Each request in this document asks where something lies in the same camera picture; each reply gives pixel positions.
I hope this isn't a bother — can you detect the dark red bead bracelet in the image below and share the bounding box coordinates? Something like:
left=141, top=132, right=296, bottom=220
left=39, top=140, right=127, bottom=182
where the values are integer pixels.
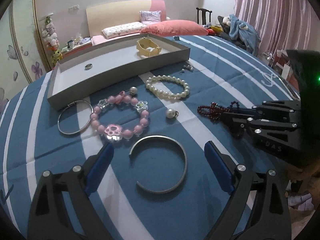
left=196, top=100, right=241, bottom=123

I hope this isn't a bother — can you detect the thin silver round bangle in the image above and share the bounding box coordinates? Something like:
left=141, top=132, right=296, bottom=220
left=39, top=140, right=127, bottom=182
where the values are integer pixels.
left=57, top=99, right=93, bottom=137

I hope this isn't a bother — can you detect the pink bead charm bracelet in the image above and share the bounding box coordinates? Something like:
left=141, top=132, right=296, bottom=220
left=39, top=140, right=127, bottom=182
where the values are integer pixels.
left=90, top=91, right=151, bottom=144

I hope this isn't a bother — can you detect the silver cuff bangle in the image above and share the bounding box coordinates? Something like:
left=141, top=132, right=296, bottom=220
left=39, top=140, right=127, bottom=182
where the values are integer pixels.
left=129, top=135, right=188, bottom=195

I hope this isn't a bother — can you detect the white pearl bracelet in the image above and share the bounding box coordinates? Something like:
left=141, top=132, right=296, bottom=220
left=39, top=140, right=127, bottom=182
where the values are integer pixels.
left=145, top=74, right=190, bottom=101

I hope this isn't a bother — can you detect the single pearl pendant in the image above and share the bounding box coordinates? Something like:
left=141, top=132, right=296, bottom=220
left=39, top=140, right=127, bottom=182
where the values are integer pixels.
left=165, top=108, right=179, bottom=119

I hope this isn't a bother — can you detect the grey shallow cardboard tray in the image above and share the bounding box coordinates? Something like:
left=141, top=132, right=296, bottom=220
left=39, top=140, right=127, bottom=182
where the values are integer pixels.
left=47, top=34, right=190, bottom=111

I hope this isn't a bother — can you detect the blue white striped tablecloth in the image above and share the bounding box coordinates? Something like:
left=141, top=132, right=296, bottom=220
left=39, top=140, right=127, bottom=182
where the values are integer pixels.
left=1, top=36, right=294, bottom=239

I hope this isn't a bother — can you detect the blue plush garment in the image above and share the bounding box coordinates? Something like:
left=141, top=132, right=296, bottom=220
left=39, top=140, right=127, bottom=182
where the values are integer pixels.
left=229, top=14, right=261, bottom=56

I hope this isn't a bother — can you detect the pink curtain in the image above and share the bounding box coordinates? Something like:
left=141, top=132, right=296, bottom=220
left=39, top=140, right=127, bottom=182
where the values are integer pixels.
left=234, top=0, right=319, bottom=53

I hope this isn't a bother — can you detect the dark wooden chair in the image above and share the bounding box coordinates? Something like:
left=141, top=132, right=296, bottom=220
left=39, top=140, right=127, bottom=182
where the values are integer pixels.
left=196, top=7, right=213, bottom=25

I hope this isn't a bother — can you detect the sliding floral wardrobe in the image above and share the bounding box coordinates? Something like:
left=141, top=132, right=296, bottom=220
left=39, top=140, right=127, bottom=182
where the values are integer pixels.
left=1, top=0, right=52, bottom=112

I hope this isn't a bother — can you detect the folded coral pink quilt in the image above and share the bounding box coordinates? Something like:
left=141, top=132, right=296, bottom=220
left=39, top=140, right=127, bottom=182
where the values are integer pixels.
left=140, top=20, right=208, bottom=37

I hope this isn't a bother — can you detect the pink bedside nightstand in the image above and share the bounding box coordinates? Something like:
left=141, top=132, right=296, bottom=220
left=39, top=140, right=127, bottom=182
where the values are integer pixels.
left=61, top=40, right=92, bottom=56

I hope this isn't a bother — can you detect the white mug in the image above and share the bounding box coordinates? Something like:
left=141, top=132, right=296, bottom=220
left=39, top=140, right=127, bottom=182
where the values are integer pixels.
left=67, top=40, right=75, bottom=48

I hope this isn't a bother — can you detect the hanging plush toy stack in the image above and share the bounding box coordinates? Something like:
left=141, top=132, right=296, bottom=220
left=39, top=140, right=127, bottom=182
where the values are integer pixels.
left=41, top=13, right=63, bottom=68

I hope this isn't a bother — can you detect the purple small pillow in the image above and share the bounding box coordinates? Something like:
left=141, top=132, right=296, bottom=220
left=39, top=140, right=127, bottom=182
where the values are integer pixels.
left=139, top=10, right=161, bottom=25

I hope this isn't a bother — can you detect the white patterned pillow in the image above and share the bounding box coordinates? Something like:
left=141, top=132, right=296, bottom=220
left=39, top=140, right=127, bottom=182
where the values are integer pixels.
left=102, top=22, right=146, bottom=39

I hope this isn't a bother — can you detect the bed with beige headboard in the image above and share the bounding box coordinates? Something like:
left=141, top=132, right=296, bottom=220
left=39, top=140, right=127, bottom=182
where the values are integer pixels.
left=85, top=0, right=208, bottom=46

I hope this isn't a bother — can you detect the wall power socket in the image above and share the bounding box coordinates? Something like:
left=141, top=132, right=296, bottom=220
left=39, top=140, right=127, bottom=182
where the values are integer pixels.
left=68, top=4, right=80, bottom=11

